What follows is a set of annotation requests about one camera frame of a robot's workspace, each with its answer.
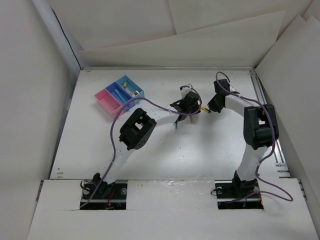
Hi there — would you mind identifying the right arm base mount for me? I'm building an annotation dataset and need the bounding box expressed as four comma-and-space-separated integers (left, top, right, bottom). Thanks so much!
210, 172, 264, 210

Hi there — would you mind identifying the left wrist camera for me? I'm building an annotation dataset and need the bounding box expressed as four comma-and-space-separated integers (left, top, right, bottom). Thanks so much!
179, 84, 193, 99

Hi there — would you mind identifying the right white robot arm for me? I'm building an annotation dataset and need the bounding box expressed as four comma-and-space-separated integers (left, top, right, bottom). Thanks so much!
207, 79, 279, 197

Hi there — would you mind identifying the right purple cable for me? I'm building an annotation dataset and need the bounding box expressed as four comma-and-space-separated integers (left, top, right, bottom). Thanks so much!
215, 71, 294, 203

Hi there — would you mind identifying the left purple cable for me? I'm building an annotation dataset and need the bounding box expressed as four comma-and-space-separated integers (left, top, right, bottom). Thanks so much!
79, 84, 203, 210

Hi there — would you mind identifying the light blue drawer box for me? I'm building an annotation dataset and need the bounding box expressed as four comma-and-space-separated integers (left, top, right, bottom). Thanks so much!
116, 75, 145, 99

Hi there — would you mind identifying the aluminium rail right side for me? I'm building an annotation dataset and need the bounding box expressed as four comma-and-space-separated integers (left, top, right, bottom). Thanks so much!
248, 70, 308, 201

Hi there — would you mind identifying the pink drawer box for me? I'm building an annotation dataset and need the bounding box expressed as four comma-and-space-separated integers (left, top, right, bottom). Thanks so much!
94, 89, 125, 119

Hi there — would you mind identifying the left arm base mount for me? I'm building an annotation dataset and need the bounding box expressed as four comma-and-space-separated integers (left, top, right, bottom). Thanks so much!
79, 173, 128, 211

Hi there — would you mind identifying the yellow utility knife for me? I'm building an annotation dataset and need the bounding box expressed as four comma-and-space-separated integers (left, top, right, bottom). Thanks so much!
201, 106, 211, 113

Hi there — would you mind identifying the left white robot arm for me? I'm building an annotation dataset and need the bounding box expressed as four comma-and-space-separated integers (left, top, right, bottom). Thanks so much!
92, 90, 202, 199

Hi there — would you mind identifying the purple cable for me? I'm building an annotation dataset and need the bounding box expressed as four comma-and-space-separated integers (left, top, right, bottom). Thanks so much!
215, 71, 294, 203
79, 84, 203, 210

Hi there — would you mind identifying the dark blue drawer box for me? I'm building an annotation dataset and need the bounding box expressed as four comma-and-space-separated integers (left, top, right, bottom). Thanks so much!
105, 82, 133, 106

